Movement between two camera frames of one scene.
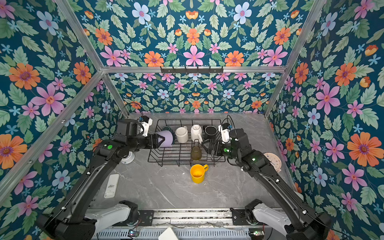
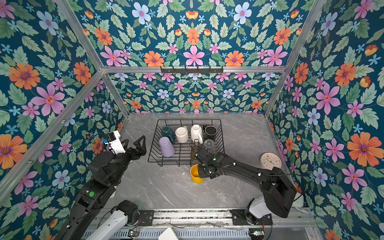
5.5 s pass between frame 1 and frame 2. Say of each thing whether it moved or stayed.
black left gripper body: moved
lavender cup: moved
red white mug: stayed
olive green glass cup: stayed
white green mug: stayed
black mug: stayed
